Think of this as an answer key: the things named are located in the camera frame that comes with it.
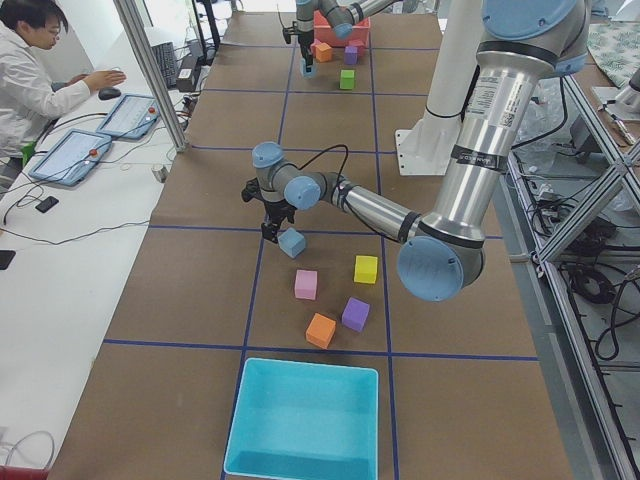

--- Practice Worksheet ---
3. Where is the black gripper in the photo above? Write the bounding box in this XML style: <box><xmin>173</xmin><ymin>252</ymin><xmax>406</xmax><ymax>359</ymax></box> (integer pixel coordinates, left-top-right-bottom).
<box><xmin>241</xmin><ymin>180</ymin><xmax>295</xmax><ymax>244</ymax></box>
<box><xmin>282</xmin><ymin>20</ymin><xmax>315</xmax><ymax>71</ymax></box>

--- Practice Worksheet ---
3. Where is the light blue block arm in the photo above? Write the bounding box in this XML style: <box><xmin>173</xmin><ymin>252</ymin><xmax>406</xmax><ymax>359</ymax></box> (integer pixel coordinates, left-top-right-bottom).
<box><xmin>300</xmin><ymin>61</ymin><xmax>316</xmax><ymax>78</ymax></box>
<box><xmin>278</xmin><ymin>228</ymin><xmax>307</xmax><ymax>259</ymax></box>

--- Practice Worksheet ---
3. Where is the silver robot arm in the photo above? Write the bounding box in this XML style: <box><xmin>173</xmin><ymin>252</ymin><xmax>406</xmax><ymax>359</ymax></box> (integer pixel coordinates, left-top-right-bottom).
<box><xmin>241</xmin><ymin>1</ymin><xmax>591</xmax><ymax>301</ymax></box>
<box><xmin>282</xmin><ymin>0</ymin><xmax>393</xmax><ymax>77</ymax></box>

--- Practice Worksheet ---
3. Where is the orange foam block right side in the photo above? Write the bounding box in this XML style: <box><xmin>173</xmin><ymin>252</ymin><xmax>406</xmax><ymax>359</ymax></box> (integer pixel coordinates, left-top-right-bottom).
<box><xmin>315</xmin><ymin>42</ymin><xmax>333</xmax><ymax>63</ymax></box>

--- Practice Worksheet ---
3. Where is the orange foam block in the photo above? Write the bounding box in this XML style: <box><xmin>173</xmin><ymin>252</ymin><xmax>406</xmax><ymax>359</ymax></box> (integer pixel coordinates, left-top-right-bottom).
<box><xmin>305</xmin><ymin>313</ymin><xmax>336</xmax><ymax>349</ymax></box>
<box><xmin>315</xmin><ymin>42</ymin><xmax>333</xmax><ymax>63</ymax></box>

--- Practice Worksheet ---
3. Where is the pink plastic bin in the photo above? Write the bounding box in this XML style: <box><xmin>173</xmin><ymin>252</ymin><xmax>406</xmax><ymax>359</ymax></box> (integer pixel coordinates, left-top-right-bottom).
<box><xmin>312</xmin><ymin>11</ymin><xmax>372</xmax><ymax>49</ymax></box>

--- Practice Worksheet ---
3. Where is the purple foam block right side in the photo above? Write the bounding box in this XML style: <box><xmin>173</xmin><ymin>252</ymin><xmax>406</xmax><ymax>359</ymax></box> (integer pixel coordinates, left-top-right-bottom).
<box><xmin>343</xmin><ymin>45</ymin><xmax>359</xmax><ymax>65</ymax></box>

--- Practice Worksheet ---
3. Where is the purple foam block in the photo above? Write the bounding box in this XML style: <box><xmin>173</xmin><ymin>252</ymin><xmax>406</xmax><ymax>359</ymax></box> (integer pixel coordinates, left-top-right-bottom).
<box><xmin>343</xmin><ymin>45</ymin><xmax>359</xmax><ymax>65</ymax></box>
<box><xmin>341</xmin><ymin>297</ymin><xmax>370</xmax><ymax>332</ymax></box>

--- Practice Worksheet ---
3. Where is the green foam block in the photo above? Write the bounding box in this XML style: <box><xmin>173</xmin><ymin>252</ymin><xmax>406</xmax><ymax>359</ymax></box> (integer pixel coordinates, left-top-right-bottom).
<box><xmin>339</xmin><ymin>69</ymin><xmax>355</xmax><ymax>91</ymax></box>

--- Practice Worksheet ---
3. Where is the light pink foam block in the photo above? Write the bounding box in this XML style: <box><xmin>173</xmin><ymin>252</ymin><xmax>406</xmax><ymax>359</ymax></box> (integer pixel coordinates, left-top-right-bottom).
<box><xmin>294</xmin><ymin>269</ymin><xmax>318</xmax><ymax>300</ymax></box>

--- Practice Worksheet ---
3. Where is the yellow foam block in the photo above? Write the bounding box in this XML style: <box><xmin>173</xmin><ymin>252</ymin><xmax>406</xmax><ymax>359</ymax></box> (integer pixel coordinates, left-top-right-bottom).
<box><xmin>353</xmin><ymin>255</ymin><xmax>378</xmax><ymax>285</ymax></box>

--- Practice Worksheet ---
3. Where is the orange foam block left side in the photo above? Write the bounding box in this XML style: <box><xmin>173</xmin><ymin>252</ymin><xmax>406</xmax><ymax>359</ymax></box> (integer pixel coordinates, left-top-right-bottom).
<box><xmin>305</xmin><ymin>313</ymin><xmax>336</xmax><ymax>349</ymax></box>

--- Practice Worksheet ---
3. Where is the purple foam block left side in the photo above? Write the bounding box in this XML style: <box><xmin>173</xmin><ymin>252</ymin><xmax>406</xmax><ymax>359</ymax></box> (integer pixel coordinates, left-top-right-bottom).
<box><xmin>341</xmin><ymin>297</ymin><xmax>370</xmax><ymax>332</ymax></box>

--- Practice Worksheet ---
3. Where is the black keyboard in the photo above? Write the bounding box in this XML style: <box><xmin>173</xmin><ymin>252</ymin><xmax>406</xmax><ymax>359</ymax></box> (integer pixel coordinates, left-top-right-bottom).
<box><xmin>151</xmin><ymin>42</ymin><xmax>178</xmax><ymax>89</ymax></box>

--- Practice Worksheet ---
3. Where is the far teach pendant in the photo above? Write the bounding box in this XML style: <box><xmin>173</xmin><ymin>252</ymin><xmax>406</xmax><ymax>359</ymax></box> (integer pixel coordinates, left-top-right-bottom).
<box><xmin>96</xmin><ymin>94</ymin><xmax>159</xmax><ymax>140</ymax></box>

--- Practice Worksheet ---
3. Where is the teach pendant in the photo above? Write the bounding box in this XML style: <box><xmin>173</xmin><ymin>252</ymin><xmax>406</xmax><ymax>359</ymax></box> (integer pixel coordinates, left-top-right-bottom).
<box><xmin>29</xmin><ymin>129</ymin><xmax>112</xmax><ymax>187</ymax></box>
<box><xmin>96</xmin><ymin>94</ymin><xmax>159</xmax><ymax>140</ymax></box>

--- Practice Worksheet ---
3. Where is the light blue plastic bin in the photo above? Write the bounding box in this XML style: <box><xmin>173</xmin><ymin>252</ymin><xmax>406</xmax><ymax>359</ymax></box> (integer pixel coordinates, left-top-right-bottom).
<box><xmin>224</xmin><ymin>358</ymin><xmax>379</xmax><ymax>479</ymax></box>

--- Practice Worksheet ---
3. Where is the black computer mouse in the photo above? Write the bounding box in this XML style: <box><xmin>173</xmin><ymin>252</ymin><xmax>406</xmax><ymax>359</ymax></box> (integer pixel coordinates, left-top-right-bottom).
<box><xmin>98</xmin><ymin>87</ymin><xmax>121</xmax><ymax>101</ymax></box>

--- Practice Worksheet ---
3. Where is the near teach pendant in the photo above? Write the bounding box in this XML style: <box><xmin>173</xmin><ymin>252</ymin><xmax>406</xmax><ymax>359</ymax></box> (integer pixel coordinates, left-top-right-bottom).
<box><xmin>29</xmin><ymin>129</ymin><xmax>112</xmax><ymax>187</ymax></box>

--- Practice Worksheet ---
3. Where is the black smartphone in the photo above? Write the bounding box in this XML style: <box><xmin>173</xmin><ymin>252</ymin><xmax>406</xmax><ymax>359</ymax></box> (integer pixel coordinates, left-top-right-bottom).
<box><xmin>35</xmin><ymin>196</ymin><xmax>59</xmax><ymax>213</ymax></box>

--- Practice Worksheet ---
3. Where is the seated person white coat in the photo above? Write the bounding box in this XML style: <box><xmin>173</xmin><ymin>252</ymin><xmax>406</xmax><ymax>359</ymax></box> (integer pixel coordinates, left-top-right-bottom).
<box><xmin>1</xmin><ymin>1</ymin><xmax>126</xmax><ymax>158</ymax></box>

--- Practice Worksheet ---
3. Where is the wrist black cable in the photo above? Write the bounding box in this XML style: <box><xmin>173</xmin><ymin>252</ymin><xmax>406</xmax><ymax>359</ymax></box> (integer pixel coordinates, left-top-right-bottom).
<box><xmin>292</xmin><ymin>144</ymin><xmax>350</xmax><ymax>181</ymax></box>

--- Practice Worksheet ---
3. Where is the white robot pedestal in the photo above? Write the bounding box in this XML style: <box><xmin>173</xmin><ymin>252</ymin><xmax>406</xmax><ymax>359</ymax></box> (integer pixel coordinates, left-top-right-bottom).
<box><xmin>395</xmin><ymin>0</ymin><xmax>484</xmax><ymax>176</ymax></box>

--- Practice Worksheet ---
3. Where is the aluminium frame post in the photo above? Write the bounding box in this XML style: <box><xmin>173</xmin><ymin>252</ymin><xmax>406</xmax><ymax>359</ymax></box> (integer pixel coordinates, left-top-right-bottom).
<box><xmin>113</xmin><ymin>0</ymin><xmax>187</xmax><ymax>153</ymax></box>

